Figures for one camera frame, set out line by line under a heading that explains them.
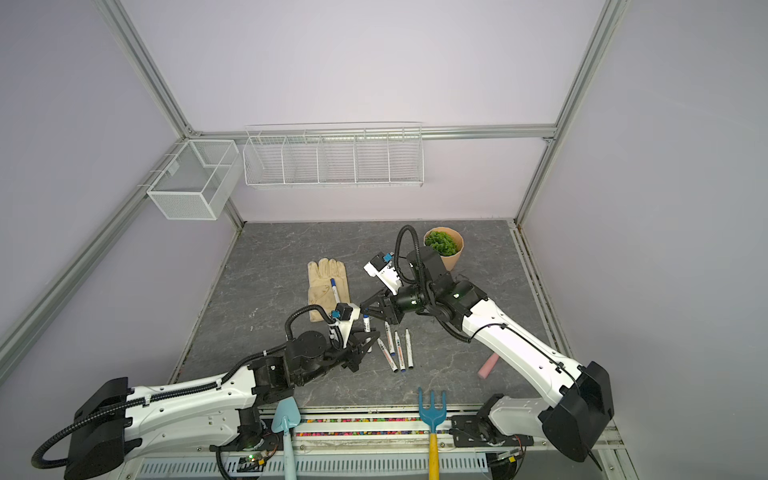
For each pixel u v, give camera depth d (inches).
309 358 21.1
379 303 24.5
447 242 39.0
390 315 23.6
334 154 38.8
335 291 39.0
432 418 29.6
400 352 34.1
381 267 24.2
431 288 21.8
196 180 37.8
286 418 29.2
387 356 33.9
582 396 15.2
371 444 29.0
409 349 34.2
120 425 16.3
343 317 24.1
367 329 27.1
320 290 39.3
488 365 32.5
